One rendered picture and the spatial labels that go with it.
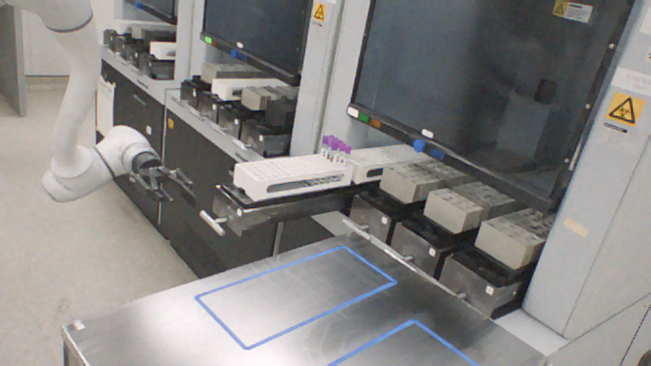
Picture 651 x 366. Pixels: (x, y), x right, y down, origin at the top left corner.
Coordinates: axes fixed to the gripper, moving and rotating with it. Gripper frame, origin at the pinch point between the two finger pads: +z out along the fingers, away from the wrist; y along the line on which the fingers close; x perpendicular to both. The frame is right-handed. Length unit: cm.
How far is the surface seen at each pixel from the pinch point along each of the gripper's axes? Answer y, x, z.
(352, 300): 5, -8, 58
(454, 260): 37, -6, 55
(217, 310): -17, -8, 50
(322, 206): 28.4, -3.4, 20.8
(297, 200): 20.6, -6.1, 20.4
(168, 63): 43, -5, -106
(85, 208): 19, 75, -136
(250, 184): 9.1, -10.3, 16.7
